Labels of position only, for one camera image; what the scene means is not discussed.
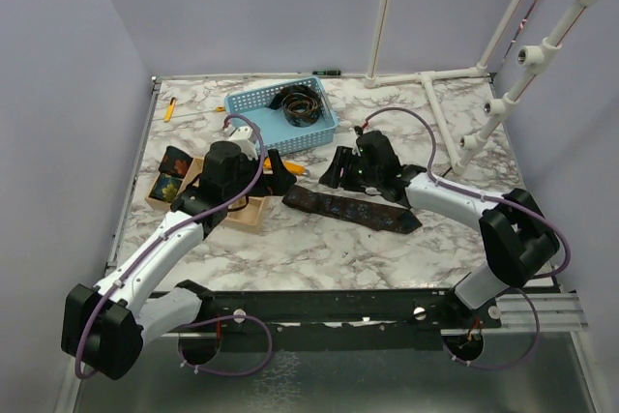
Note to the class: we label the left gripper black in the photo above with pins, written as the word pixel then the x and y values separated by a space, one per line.
pixel 281 176

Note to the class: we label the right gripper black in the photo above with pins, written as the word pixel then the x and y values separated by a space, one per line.
pixel 343 159

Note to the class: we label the wooden compartment tray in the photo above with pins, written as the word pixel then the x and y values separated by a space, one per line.
pixel 245 215

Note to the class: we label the brown blue floral tie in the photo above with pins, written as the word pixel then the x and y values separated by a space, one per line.
pixel 377 217

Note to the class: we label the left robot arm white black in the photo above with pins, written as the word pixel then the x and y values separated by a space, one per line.
pixel 106 326

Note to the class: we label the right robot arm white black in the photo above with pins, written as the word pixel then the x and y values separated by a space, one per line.
pixel 517 240

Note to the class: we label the orange utility knife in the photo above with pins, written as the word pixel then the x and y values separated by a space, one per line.
pixel 296 169

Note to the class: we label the blue perforated plastic basket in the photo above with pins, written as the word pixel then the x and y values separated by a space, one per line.
pixel 277 132

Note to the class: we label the rolled black orange tie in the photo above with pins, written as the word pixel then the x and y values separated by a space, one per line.
pixel 299 104

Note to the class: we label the green black marker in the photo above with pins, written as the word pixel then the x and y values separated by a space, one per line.
pixel 327 73

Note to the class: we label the rolled dark red-leaf tie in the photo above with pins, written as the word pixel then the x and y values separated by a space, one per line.
pixel 175 162

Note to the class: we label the rolled blue yellow-leaf tie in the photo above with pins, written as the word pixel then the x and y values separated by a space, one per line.
pixel 165 188

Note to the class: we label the small yellow utility knife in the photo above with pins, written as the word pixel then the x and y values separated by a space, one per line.
pixel 170 110

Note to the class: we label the white PVC pipe rack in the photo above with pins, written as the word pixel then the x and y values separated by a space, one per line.
pixel 534 60

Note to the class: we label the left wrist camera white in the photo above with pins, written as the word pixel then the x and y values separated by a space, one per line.
pixel 245 138

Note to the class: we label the orange handle screwdriver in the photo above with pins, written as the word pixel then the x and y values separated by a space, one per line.
pixel 448 172

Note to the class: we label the black mounting rail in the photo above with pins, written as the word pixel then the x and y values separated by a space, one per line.
pixel 339 320

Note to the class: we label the white PVC pipe frame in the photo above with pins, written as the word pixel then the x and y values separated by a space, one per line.
pixel 427 78

